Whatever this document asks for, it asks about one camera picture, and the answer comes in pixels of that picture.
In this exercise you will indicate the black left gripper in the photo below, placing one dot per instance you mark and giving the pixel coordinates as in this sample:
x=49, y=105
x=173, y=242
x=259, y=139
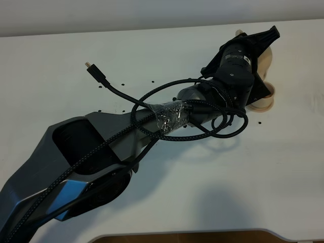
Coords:
x=235, y=65

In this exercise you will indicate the beige ceramic teapot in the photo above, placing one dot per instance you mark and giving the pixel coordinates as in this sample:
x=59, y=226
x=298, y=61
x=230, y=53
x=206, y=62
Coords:
x=264, y=62

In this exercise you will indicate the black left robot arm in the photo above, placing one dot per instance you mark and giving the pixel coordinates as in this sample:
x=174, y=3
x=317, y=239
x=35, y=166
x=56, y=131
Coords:
x=85, y=162

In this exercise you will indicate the near beige teacup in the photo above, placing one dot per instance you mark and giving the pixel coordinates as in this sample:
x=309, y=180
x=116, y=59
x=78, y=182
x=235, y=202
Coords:
x=271, y=88

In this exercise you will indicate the near beige cup saucer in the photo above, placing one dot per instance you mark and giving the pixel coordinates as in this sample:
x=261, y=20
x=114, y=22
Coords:
x=262, y=105

